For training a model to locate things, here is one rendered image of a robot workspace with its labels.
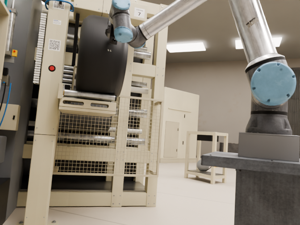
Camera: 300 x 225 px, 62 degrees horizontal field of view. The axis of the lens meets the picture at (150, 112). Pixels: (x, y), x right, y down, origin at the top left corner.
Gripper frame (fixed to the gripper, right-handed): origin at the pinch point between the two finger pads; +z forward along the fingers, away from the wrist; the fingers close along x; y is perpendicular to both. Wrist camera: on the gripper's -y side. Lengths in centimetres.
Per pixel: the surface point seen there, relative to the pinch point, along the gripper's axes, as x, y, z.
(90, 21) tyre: 13.1, 12.9, 5.4
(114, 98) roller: -7.0, -33.1, 18.8
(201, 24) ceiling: -271, 290, 386
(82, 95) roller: 13.5, -33.3, 18.9
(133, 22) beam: -24, 46, 50
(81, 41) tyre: 17.5, -2.5, 4.9
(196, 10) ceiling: -227, 282, 328
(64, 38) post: 29.3, 6.2, 21.6
